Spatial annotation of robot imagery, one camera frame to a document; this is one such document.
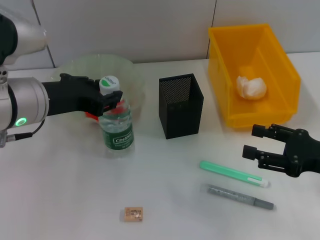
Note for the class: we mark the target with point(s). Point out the small tan eraser block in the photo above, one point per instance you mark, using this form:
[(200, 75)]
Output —
[(133, 214)]

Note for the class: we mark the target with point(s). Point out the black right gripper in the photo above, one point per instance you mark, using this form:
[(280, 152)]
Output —
[(303, 155)]

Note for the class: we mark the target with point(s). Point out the mint green pen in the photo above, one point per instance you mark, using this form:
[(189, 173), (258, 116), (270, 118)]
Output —
[(230, 173)]

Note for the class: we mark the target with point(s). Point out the black mesh pen holder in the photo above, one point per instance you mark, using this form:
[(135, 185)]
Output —
[(180, 117)]

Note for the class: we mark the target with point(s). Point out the white paper ball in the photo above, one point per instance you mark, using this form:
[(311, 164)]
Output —
[(252, 87)]

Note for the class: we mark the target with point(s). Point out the pale green glass fruit plate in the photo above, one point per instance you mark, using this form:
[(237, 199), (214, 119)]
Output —
[(82, 67)]

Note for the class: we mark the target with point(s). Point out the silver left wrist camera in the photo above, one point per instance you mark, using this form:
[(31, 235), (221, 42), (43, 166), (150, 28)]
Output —
[(27, 37)]

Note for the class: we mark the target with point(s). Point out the red-orange toy orange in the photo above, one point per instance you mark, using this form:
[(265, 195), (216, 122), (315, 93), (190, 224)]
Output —
[(91, 116)]

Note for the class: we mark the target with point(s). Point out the yellow plastic bin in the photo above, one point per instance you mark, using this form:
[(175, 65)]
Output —
[(275, 107)]

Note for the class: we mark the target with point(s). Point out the grey marker pen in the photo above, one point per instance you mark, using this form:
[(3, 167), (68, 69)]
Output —
[(237, 196)]

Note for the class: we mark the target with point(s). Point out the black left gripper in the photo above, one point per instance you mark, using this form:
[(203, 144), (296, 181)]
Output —
[(70, 97)]

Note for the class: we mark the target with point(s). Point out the clear green-label water bottle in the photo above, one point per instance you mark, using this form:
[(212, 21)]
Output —
[(117, 135)]

